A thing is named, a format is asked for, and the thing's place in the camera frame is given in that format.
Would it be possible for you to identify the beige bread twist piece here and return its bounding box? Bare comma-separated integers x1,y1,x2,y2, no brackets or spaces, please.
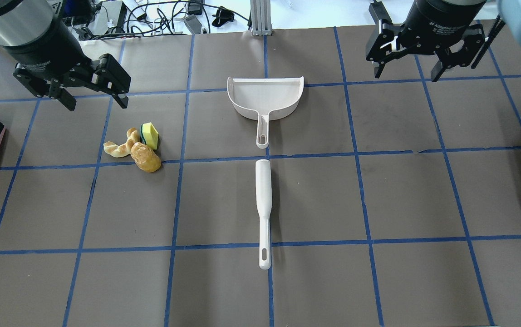
103,128,140,158

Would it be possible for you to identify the aluminium frame post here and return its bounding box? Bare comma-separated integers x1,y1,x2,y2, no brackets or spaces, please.
249,0,273,36

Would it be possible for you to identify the yellow green sponge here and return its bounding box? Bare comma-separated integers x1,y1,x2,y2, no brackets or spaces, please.
140,122,159,150

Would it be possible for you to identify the beige plastic dustpan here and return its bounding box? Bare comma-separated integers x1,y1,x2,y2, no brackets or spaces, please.
227,76,305,149

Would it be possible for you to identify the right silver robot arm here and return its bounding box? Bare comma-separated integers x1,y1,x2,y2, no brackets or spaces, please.
365,0,521,82

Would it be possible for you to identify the beige hand brush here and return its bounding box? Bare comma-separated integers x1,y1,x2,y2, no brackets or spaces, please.
255,159,272,270

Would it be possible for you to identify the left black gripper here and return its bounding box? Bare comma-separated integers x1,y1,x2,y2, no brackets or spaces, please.
3,18,131,111

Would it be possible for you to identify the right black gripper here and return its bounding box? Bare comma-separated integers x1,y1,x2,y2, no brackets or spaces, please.
365,0,486,82

